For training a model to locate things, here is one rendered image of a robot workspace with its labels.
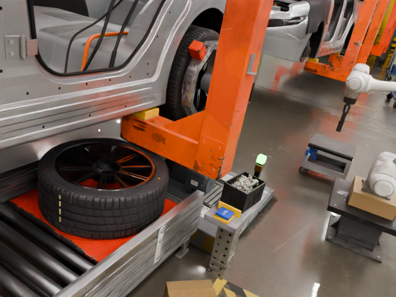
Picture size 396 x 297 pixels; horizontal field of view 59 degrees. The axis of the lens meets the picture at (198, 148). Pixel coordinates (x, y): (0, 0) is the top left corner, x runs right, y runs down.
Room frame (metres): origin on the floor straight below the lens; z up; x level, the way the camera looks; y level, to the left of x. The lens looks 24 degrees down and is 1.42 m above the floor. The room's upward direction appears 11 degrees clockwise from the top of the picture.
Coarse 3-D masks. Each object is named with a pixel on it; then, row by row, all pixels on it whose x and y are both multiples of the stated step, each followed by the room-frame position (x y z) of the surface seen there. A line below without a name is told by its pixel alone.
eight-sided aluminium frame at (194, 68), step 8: (208, 48) 2.21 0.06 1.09; (216, 48) 2.29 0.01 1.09; (208, 56) 2.20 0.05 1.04; (192, 64) 2.14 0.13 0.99; (200, 64) 2.13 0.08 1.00; (192, 72) 2.10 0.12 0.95; (192, 80) 2.10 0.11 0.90; (184, 88) 2.12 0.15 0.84; (192, 88) 2.09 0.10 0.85; (184, 96) 2.11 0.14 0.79; (192, 96) 2.11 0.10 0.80; (184, 104) 2.11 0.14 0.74; (192, 104) 2.12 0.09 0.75; (192, 112) 2.14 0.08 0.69
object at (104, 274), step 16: (176, 208) 1.50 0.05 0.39; (192, 208) 1.61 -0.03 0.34; (160, 224) 1.35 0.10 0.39; (176, 224) 1.46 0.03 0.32; (128, 240) 1.19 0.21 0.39; (144, 240) 1.22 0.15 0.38; (160, 240) 1.33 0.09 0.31; (112, 256) 1.08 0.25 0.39; (128, 256) 1.13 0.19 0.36; (144, 256) 1.24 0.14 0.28; (96, 272) 0.98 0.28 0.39; (112, 272) 1.05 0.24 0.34; (64, 288) 0.89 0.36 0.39; (80, 288) 0.90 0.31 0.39; (96, 288) 0.97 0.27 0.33
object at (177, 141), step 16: (128, 128) 1.89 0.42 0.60; (144, 128) 1.84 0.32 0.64; (160, 128) 1.80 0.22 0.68; (176, 128) 1.78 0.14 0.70; (192, 128) 1.73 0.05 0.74; (144, 144) 1.84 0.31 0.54; (160, 144) 1.79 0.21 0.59; (176, 144) 1.74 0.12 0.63; (192, 144) 1.70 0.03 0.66; (176, 160) 1.74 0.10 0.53; (192, 160) 1.69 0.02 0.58
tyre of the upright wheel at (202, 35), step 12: (192, 36) 2.24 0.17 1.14; (204, 36) 2.30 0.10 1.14; (216, 36) 2.44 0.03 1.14; (180, 48) 2.18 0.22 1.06; (180, 60) 2.12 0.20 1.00; (180, 72) 2.10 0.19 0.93; (168, 84) 2.11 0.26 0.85; (180, 84) 2.12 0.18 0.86; (168, 96) 2.11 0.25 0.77; (180, 96) 2.14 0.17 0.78; (168, 108) 2.15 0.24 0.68; (180, 108) 2.17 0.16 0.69; (204, 108) 2.48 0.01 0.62
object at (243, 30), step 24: (240, 0) 1.66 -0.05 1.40; (264, 0) 1.65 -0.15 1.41; (240, 24) 1.65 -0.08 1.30; (264, 24) 1.72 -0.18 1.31; (240, 48) 1.64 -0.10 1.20; (216, 72) 1.68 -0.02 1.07; (240, 72) 1.62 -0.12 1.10; (216, 96) 1.67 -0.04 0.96; (240, 96) 1.65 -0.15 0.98; (216, 120) 1.65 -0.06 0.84; (240, 120) 1.72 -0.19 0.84; (216, 144) 1.64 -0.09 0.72; (216, 168) 1.62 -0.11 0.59
